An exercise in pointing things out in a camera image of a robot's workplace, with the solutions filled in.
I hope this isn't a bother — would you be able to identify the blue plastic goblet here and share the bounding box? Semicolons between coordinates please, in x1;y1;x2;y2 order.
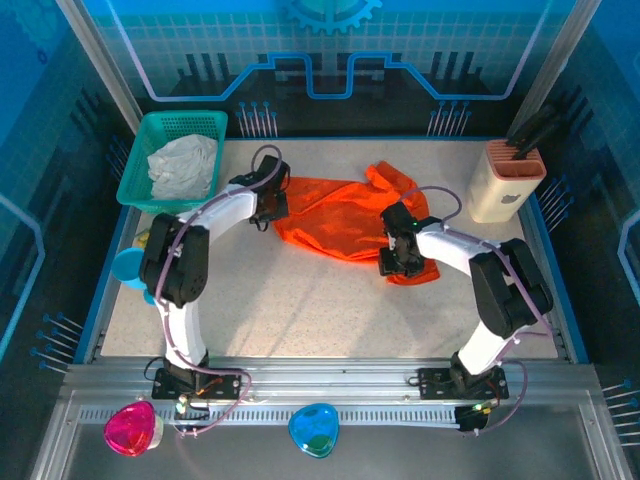
110;247;157;307

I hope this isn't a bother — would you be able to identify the small black controller board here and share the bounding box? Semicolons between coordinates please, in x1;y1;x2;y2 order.
173;394;211;426
455;402;501;432

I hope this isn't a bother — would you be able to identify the beige knife block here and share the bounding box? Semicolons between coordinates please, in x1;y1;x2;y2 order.
467;138;548;225

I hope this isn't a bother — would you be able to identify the teal plastic basket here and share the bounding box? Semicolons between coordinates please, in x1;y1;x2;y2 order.
115;109;229;215

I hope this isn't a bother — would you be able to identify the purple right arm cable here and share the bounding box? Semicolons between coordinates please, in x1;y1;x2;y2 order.
399;185;557;437

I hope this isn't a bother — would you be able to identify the black knife handle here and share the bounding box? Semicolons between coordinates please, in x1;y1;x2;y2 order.
514;112;569;161
505;103;559;151

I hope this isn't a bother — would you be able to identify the aluminium frame post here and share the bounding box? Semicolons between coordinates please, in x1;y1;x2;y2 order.
54;0;146;136
509;0;604;139

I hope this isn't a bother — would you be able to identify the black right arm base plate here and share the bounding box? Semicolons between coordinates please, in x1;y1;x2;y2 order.
417;365;510;401

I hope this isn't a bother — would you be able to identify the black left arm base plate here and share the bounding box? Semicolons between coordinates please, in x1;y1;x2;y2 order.
151;367;241;401

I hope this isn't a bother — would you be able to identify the aluminium rail frame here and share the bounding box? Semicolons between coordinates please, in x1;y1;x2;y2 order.
29;355;632;480

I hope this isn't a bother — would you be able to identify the orange t-shirt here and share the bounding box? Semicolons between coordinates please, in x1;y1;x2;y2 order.
272;160;441;286

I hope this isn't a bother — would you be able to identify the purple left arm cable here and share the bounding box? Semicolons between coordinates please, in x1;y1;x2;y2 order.
153;144;286;441

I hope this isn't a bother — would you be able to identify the white t-shirt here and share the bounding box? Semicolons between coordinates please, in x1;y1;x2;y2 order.
146;134;220;201

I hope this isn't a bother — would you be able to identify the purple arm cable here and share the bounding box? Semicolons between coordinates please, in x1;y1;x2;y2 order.
399;185;557;437
153;144;286;441

